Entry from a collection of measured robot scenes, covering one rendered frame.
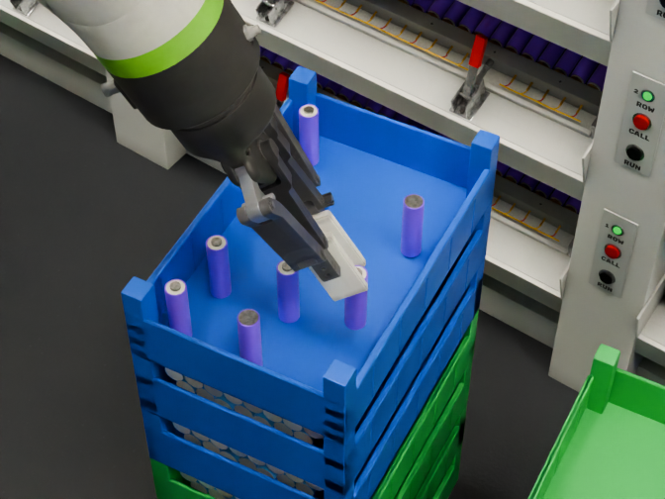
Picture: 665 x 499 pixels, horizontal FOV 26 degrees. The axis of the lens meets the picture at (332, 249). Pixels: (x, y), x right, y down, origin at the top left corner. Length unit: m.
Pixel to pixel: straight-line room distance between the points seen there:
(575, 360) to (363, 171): 0.51
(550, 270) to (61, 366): 0.61
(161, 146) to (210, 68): 1.07
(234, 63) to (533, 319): 0.94
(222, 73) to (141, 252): 1.01
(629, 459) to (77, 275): 0.84
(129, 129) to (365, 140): 0.73
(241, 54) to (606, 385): 0.55
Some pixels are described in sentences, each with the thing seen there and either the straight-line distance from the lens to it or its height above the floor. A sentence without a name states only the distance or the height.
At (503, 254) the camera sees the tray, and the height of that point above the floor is 0.15.
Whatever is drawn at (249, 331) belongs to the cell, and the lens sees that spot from 1.14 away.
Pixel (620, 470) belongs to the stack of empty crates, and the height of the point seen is 0.32.
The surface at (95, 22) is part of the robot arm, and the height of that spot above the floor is 0.88.
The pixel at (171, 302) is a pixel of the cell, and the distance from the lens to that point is 1.17.
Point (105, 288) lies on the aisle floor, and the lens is 1.89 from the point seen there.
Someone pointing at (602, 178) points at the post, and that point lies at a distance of 1.52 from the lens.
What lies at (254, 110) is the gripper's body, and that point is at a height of 0.78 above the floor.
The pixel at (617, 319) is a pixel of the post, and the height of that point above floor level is 0.16.
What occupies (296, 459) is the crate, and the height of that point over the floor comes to 0.43.
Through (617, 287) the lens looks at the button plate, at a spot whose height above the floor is 0.22.
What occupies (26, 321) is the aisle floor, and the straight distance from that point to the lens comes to 1.87.
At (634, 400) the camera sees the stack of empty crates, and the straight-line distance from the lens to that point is 1.37.
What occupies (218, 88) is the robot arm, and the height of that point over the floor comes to 0.81.
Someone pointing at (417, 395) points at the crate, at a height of 0.36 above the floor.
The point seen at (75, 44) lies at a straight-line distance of 2.00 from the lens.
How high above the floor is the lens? 1.44
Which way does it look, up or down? 49 degrees down
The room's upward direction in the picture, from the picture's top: straight up
